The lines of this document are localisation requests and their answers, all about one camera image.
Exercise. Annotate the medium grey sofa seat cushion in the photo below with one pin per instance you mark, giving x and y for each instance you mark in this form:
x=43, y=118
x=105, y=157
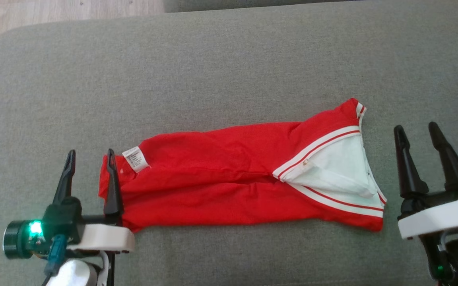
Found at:
x=233, y=4

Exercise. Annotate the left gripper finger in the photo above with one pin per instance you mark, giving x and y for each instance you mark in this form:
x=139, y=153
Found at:
x=113, y=190
x=66, y=178

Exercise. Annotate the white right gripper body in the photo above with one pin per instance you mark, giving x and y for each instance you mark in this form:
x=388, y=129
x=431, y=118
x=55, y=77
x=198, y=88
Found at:
x=439, y=216

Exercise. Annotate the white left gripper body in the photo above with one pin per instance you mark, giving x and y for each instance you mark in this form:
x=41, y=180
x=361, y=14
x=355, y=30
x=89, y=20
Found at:
x=101, y=238

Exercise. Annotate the red jersey with striped trim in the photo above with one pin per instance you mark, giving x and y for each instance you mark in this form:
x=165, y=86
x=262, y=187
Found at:
x=213, y=178

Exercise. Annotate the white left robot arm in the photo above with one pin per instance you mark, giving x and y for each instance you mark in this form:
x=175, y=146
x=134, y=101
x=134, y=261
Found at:
x=74, y=274

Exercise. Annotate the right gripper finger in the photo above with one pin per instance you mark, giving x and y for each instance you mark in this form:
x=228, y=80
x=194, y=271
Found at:
x=408, y=171
x=451, y=167

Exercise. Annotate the large grey sofa seat cushion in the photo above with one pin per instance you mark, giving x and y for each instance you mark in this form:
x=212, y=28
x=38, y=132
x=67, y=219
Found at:
x=213, y=71

